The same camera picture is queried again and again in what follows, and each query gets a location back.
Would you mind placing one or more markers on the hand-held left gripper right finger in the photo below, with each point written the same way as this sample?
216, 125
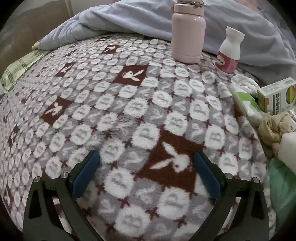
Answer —
208, 176

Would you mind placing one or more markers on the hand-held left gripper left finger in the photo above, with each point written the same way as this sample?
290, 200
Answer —
85, 173

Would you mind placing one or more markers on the beige paper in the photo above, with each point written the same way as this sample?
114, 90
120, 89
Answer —
270, 129

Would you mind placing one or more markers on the green white tissue pack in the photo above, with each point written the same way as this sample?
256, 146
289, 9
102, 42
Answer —
247, 104

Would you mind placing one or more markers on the white tissue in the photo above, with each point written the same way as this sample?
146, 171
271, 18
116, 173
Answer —
245, 82

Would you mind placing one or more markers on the green white medicine box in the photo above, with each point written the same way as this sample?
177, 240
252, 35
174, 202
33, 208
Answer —
275, 97

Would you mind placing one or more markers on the green towel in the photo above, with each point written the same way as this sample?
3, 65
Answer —
282, 192

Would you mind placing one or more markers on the printed fleece blanket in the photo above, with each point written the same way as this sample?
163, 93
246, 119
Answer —
138, 104

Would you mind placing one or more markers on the green plaid bed sheet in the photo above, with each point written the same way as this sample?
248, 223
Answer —
20, 64

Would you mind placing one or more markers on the white pill bottle pink label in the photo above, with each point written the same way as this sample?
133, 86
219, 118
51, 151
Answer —
229, 51

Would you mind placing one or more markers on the pink thermos bottle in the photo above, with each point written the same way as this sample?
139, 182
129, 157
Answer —
187, 34

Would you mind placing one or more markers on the lavender clothes pile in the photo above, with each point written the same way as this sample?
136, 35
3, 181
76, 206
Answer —
138, 16

